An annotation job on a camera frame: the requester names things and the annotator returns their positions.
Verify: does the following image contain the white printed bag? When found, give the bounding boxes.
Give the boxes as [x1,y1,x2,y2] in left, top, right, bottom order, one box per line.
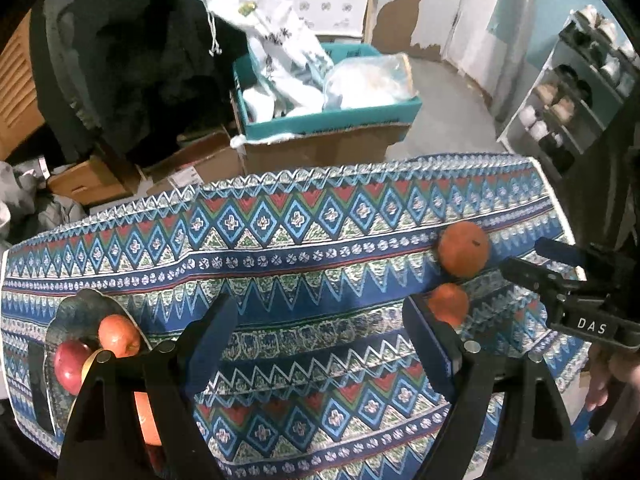
[185,0,336,121]

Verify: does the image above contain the teal box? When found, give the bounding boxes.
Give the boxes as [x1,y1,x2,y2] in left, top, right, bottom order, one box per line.
[232,42,423,141]

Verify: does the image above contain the small cardboard box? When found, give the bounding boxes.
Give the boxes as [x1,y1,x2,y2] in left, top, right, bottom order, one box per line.
[47,142,141,206]

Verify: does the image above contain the orange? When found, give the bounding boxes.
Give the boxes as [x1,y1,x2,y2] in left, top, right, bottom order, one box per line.
[132,390,163,447]
[427,282,471,328]
[97,314,142,358]
[437,222,491,278]

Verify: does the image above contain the flat cardboard box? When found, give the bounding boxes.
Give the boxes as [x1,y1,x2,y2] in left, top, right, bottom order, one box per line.
[135,127,246,196]

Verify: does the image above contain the large cardboard box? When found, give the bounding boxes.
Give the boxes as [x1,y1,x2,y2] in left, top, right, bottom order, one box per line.
[230,90,411,176]

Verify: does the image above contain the person's right hand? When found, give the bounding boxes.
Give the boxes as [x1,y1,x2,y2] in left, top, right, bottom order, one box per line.
[585,344,640,411]

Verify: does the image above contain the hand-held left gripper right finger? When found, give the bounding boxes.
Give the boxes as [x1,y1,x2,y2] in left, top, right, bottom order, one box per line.
[401,294,585,480]

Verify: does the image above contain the black strap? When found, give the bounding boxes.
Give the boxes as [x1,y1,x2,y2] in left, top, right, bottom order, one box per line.
[27,342,56,436]

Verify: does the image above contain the white door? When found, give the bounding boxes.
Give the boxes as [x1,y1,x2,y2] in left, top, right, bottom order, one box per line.
[447,0,511,96]

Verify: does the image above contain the wooden shelf rack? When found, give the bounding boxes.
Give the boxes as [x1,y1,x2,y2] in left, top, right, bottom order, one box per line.
[285,0,381,46]

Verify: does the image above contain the clear plastic bag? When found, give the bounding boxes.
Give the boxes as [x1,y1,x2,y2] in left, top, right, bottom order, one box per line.
[322,52,420,111]

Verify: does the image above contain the grey cloth heap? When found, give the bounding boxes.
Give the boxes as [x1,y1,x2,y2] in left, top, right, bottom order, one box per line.
[0,157,86,248]

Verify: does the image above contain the red apple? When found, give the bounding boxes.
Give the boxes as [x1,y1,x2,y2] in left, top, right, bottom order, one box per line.
[53,340,96,396]

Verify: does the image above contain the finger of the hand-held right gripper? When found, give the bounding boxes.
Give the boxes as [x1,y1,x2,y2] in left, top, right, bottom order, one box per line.
[534,237,602,272]
[500,257,584,304]

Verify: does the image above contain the wooden louvered door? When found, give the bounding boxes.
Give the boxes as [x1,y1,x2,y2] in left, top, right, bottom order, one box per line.
[0,10,48,161]

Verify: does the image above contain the white printed box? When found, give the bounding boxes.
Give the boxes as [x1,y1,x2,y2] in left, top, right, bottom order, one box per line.
[287,0,373,38]

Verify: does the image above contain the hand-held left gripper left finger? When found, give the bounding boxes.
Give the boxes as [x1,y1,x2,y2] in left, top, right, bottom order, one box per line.
[56,294,240,480]

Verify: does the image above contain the dark hanging clothes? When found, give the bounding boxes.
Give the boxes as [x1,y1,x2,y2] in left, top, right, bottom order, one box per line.
[30,0,251,166]

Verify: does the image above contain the group of shoes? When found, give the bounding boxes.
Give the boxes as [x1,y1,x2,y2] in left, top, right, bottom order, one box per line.
[520,5,640,171]

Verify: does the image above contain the shoe rack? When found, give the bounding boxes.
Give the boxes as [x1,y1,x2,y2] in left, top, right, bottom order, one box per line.
[496,7,640,176]

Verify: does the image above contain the blue patterned tablecloth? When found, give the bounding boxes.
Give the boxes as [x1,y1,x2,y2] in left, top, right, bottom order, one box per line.
[0,155,591,480]

